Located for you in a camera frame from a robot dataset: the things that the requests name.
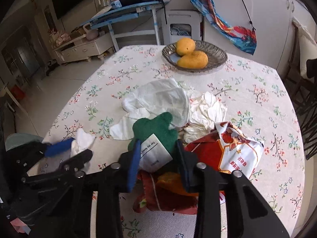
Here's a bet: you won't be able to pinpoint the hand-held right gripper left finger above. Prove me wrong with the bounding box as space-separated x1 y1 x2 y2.
27 139 142 238

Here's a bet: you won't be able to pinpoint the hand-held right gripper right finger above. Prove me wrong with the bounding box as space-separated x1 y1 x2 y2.
175 139 290 238

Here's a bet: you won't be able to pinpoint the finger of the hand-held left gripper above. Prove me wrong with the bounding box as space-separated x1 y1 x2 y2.
27 138 75 158
22 149 93 183

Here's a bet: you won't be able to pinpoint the orange peel piece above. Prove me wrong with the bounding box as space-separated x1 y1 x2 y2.
157 172 199 196

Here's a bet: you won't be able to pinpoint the small white tissue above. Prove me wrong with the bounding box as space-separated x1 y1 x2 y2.
71 128 96 157

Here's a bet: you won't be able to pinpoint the green plush toy with tag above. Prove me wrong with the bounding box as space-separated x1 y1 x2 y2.
128 111 179 173

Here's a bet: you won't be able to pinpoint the red and white snack bag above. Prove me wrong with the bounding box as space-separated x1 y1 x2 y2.
184 121 264 179

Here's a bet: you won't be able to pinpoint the cream paper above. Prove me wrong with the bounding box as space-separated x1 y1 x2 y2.
184 91 228 143

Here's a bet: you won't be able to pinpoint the white plastic bag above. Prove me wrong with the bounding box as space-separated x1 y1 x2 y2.
109 78 190 140

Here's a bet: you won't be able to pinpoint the pale blue chair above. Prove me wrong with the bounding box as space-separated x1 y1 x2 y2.
5 133 37 152

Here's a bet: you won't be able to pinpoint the black floor shoes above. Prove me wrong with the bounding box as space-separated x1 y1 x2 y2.
45 59 58 76

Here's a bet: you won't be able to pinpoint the floral tablecloth table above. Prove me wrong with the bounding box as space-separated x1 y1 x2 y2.
41 45 306 238

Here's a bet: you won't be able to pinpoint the dark glass display cabinet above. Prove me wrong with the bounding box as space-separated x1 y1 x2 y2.
0 25 41 87

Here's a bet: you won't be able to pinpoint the cream television stand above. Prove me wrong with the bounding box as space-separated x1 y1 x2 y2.
53 31 116 63

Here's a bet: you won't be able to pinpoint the pink gift box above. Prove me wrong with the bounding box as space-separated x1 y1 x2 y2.
53 31 68 46

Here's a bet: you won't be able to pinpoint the yellow mango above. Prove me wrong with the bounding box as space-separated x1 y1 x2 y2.
177 50 208 69
175 38 196 56

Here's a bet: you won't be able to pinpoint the glass fruit plate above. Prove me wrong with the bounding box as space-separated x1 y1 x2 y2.
161 40 228 73

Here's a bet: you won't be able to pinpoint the pink kettlebell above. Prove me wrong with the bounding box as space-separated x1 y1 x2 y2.
83 22 99 40

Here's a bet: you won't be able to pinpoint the colourful hanging bag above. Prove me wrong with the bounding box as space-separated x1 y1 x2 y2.
190 0 257 55

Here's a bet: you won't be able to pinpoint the blue study desk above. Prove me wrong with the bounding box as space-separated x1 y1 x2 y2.
79 0 170 52

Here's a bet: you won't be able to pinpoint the wooden chair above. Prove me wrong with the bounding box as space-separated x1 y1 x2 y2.
285 17 317 87

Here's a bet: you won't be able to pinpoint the white plastic stool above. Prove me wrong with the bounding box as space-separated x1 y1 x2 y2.
162 10 201 45

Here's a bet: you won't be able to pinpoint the white sack on chair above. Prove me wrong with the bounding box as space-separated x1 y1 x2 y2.
293 18 317 78

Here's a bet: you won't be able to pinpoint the white cabinet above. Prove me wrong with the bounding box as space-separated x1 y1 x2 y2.
202 0 307 72

